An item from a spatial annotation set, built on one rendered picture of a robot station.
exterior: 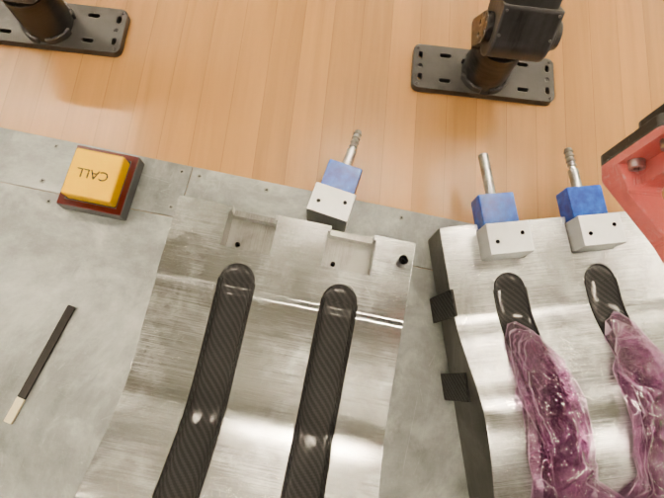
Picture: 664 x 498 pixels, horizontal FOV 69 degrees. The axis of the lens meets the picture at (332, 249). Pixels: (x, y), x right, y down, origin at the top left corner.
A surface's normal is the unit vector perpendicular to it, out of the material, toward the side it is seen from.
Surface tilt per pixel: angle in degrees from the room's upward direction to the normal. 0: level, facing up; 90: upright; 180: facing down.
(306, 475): 27
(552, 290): 0
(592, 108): 0
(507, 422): 1
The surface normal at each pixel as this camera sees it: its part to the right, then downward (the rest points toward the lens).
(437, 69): 0.05, -0.25
